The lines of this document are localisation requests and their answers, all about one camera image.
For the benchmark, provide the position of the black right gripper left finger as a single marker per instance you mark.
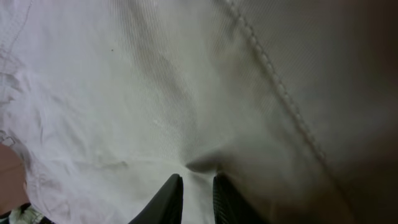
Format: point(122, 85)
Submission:
point(166, 206)

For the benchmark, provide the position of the beige khaki shorts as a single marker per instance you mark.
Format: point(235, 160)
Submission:
point(294, 101)

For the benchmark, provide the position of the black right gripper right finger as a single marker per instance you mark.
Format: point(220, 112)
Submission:
point(229, 206)

